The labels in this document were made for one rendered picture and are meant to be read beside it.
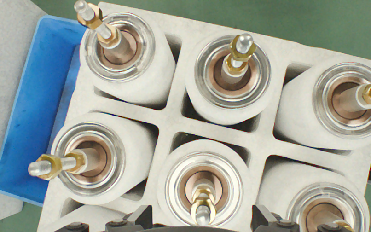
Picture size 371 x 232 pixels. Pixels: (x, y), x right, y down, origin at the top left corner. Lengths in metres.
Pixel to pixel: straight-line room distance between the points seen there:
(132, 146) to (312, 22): 0.44
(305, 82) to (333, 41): 0.32
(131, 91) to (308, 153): 0.22
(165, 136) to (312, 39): 0.37
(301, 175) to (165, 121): 0.17
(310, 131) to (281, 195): 0.07
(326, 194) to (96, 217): 0.25
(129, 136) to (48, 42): 0.30
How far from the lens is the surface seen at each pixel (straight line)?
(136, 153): 0.28
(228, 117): 0.26
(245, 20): 0.57
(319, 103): 0.28
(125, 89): 0.28
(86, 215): 0.34
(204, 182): 0.24
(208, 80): 0.26
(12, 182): 0.54
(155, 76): 0.28
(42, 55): 0.52
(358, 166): 0.38
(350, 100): 0.27
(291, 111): 0.31
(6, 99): 0.51
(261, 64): 0.27
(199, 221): 0.18
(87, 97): 0.37
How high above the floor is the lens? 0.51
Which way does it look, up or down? 84 degrees down
